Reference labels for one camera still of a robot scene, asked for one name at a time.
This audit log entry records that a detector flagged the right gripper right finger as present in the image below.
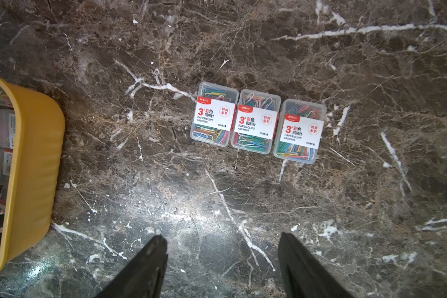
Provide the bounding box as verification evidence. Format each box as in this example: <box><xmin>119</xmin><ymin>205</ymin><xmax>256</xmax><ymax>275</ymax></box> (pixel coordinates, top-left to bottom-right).
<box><xmin>278</xmin><ymin>232</ymin><xmax>353</xmax><ymax>298</ymax></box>

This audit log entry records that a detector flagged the yellow storage tray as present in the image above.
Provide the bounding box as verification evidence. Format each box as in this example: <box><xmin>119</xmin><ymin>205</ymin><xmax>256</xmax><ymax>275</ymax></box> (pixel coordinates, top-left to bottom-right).
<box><xmin>0</xmin><ymin>78</ymin><xmax>65</xmax><ymax>271</ymax></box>

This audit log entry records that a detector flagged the paper clip box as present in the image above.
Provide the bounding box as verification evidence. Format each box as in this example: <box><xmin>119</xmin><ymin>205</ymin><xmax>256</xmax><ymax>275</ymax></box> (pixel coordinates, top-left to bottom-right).
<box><xmin>190</xmin><ymin>81</ymin><xmax>239</xmax><ymax>147</ymax></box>
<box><xmin>273</xmin><ymin>99</ymin><xmax>327</xmax><ymax>165</ymax></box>
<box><xmin>231</xmin><ymin>89</ymin><xmax>281</xmax><ymax>155</ymax></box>

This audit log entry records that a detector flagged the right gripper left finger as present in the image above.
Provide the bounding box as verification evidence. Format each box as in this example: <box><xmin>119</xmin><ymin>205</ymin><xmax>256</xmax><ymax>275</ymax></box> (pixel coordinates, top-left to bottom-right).
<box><xmin>96</xmin><ymin>235</ymin><xmax>168</xmax><ymax>298</ymax></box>

